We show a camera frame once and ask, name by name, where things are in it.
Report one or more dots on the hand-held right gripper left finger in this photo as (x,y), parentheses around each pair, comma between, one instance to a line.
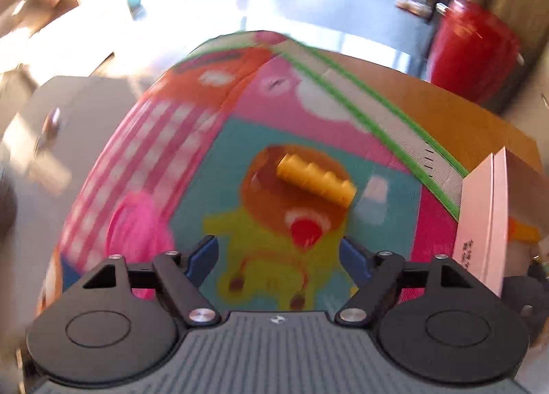
(206,256)

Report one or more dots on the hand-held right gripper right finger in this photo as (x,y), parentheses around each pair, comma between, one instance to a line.
(351,259)

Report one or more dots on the yellow ridged toy block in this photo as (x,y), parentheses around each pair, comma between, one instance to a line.
(313,179)

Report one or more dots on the pink cardboard box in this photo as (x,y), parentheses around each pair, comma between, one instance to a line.
(480,226)

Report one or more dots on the colourful play mat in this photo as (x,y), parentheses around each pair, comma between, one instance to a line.
(300,119)

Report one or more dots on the grey low cabinet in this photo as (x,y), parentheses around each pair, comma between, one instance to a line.
(85,119)

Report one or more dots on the red round bin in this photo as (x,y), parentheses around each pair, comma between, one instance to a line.
(472,46)

